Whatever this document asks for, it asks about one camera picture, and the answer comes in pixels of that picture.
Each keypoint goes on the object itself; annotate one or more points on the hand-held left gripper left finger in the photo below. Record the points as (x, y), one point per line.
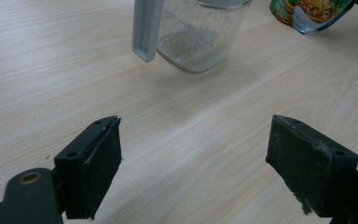
(88, 168)

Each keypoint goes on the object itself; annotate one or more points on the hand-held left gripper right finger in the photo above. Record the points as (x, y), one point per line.
(310, 165)

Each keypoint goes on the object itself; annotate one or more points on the yellow green seasoning pouch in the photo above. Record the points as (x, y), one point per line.
(310, 12)

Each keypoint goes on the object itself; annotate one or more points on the clear jar with gray lid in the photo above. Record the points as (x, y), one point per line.
(195, 40)

